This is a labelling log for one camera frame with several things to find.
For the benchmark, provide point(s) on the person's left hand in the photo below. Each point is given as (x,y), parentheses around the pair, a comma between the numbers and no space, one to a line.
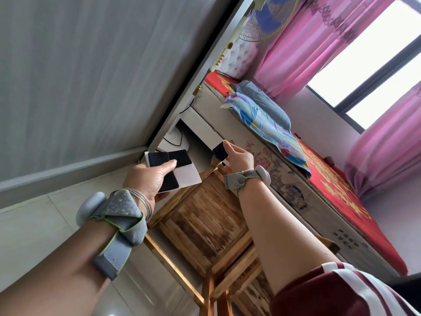
(144,180)

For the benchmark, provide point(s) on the person's right hand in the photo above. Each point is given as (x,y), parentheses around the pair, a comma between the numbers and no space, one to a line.
(241,159)

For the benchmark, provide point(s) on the person's left thumb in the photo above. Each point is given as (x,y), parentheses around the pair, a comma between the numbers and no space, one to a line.
(166,167)

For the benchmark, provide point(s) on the person's right thumb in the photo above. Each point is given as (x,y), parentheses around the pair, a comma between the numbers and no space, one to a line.
(228,162)

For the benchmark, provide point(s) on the white backing card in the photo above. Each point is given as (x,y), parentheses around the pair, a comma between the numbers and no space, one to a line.
(189,176)

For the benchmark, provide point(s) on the person's left forearm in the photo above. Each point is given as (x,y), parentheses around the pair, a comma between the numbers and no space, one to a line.
(59,269)

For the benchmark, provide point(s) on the person's right forearm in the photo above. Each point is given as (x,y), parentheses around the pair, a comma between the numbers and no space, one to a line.
(279,233)

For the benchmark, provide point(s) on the black ribbed velcro patch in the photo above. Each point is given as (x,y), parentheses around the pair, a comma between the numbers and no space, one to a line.
(158,159)

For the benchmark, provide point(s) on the grey right wrist tracker band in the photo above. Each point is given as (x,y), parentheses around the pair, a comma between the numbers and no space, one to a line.
(250,177)

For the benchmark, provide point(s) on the grey wrist tracker band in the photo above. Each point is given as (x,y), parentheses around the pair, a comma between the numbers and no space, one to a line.
(250,177)
(118,220)

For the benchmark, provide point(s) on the silver bangles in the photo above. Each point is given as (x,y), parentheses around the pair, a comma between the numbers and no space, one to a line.
(144,199)

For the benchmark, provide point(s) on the white nightstand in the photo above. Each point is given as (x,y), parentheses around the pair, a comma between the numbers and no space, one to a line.
(204,128)

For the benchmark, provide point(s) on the colourful patterned pillow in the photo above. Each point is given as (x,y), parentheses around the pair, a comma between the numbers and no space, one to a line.
(266,125)

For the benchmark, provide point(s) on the wooden chair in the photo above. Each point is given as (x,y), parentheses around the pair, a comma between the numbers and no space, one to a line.
(204,223)

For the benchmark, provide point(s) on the grey left wrist tracker band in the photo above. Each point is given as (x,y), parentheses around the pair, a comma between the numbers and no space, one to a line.
(118,220)

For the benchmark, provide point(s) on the blue grey pillow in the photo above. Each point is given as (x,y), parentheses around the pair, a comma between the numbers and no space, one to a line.
(266,101)

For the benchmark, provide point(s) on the gold door hinge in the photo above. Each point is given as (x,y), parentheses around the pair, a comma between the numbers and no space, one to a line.
(197,90)

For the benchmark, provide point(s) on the floral bed base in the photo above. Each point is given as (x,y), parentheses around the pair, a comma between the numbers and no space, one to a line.
(315,200)

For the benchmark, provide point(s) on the white tufted headboard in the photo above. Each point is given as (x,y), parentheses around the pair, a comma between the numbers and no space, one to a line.
(238,57)

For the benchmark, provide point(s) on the grey door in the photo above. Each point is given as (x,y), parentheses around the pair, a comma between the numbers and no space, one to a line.
(98,82)

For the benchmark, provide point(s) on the red patterned bedsheet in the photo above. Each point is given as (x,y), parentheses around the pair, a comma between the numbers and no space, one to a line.
(342,194)

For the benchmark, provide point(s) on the pink curtain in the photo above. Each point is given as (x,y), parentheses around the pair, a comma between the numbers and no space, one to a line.
(388,154)
(306,42)

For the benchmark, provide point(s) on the electric fan with blue blades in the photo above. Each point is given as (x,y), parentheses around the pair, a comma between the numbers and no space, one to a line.
(266,19)

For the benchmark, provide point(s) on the red white striped sleeve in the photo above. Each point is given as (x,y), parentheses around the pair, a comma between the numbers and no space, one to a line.
(338,292)

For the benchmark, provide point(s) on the dark framed window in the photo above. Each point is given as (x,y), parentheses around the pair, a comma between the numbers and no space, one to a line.
(371,65)

